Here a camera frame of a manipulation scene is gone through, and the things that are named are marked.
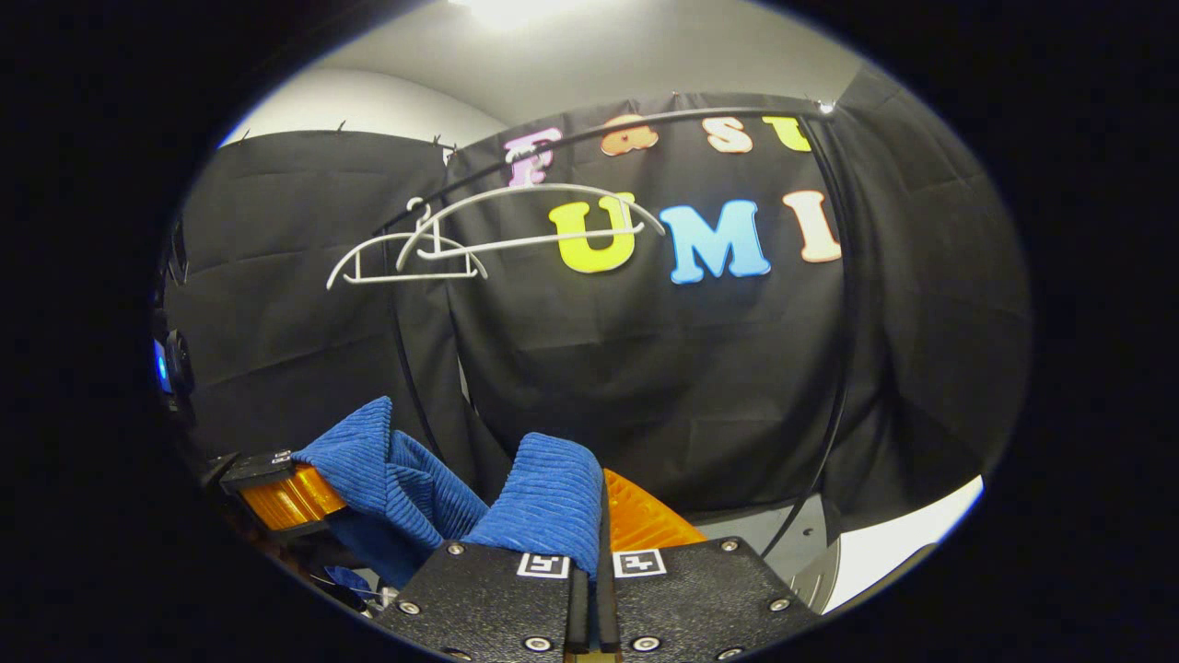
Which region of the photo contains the blue corduroy jacket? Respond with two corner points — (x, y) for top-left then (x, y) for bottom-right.
(291, 396), (609, 595)

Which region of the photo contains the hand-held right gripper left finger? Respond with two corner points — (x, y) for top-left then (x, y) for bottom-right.
(373, 541), (590, 663)

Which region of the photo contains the white clothes hanger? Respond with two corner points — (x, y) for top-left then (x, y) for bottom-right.
(327, 198), (489, 291)
(396, 140), (667, 273)

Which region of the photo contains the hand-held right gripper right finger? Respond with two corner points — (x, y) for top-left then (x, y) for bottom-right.
(594, 468), (821, 663)

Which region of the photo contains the black clothes rack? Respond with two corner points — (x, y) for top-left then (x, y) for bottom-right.
(373, 103), (862, 558)

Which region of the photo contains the black backdrop cloth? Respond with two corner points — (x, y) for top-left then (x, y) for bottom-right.
(166, 87), (1033, 544)

